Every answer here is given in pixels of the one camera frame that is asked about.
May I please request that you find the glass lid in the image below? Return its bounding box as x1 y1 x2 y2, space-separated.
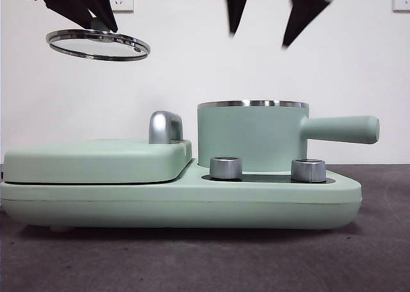
45 19 152 63

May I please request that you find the silver control knob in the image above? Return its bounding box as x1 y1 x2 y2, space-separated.
290 159 327 183
209 156 243 181

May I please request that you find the mint green breakfast machine base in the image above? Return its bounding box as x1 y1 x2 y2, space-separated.
0 159 363 234

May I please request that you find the mint green pot, long handle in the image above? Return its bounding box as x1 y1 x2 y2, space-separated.
196 99 381 174

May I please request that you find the mint green griddle cover, chrome handle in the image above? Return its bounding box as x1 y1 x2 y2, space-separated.
2 111 193 186

